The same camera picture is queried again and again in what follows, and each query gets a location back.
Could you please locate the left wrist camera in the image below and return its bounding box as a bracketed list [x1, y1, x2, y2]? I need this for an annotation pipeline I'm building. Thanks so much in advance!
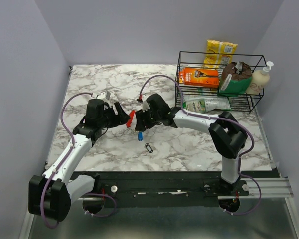
[96, 91, 111, 101]

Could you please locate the yellow snack packet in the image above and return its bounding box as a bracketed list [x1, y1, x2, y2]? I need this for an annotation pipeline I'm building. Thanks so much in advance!
[204, 39, 238, 69]

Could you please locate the brown green bag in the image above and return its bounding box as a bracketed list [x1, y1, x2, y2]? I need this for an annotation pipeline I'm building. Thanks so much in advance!
[219, 61, 252, 97]

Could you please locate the green white flat pouch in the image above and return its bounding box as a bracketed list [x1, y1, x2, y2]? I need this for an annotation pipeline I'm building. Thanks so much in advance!
[182, 95, 231, 113]

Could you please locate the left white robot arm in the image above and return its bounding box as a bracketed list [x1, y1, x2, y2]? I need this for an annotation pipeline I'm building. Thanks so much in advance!
[28, 98, 130, 222]

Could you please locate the orange razor box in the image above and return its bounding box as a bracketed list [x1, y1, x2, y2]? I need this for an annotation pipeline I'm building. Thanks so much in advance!
[179, 67, 219, 88]

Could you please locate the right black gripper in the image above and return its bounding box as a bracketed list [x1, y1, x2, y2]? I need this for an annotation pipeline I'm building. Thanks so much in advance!
[134, 106, 161, 132]

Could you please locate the black mounting base rail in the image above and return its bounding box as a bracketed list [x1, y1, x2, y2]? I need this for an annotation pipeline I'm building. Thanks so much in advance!
[41, 168, 250, 209]

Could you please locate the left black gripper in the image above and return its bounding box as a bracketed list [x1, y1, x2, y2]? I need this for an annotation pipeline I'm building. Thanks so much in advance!
[98, 102, 131, 129]

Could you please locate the blue key tag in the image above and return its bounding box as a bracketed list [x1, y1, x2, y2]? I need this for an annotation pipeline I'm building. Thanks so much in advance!
[138, 132, 143, 141]

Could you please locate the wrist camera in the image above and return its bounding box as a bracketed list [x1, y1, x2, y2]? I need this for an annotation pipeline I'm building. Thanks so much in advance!
[142, 100, 150, 112]
[96, 91, 111, 101]

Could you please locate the black wire basket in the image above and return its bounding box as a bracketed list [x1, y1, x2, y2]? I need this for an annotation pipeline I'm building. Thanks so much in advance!
[175, 51, 266, 113]

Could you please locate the aluminium extrusion rail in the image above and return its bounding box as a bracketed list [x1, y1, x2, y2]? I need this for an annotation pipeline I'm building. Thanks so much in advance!
[218, 178, 294, 200]

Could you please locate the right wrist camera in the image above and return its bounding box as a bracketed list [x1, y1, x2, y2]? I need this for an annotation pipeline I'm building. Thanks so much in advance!
[142, 100, 150, 112]

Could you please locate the cream lotion pump bottle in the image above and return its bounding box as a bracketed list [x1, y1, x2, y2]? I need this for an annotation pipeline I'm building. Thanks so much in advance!
[246, 61, 274, 95]

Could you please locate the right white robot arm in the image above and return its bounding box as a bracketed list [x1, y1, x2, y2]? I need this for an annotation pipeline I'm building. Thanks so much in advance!
[135, 94, 247, 195]

